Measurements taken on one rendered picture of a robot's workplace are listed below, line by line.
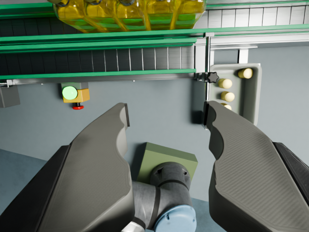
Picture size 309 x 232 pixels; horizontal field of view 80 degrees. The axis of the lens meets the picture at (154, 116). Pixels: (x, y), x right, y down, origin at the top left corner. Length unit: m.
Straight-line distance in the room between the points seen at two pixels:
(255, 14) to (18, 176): 2.05
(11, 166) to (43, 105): 1.31
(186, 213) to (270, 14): 0.59
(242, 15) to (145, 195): 0.57
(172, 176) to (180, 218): 0.16
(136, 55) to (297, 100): 0.62
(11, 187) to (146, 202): 1.78
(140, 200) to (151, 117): 0.32
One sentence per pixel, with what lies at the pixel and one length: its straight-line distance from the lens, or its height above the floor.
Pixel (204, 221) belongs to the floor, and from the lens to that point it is 2.01.
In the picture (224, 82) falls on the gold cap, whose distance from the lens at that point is 0.68.
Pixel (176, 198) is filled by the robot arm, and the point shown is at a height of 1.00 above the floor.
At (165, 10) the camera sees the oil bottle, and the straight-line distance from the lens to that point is 0.40.
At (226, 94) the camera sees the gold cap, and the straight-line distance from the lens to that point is 0.69.
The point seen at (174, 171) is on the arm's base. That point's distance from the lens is 0.67.
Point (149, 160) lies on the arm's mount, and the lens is 0.70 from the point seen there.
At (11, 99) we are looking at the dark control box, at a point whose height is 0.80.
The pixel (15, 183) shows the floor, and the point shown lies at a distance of 2.17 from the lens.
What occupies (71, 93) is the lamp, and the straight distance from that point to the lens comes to 0.68.
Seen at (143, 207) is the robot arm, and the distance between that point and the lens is 0.55.
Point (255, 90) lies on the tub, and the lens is 0.70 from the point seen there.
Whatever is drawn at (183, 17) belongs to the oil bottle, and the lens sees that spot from 0.43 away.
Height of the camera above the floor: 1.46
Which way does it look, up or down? 77 degrees down
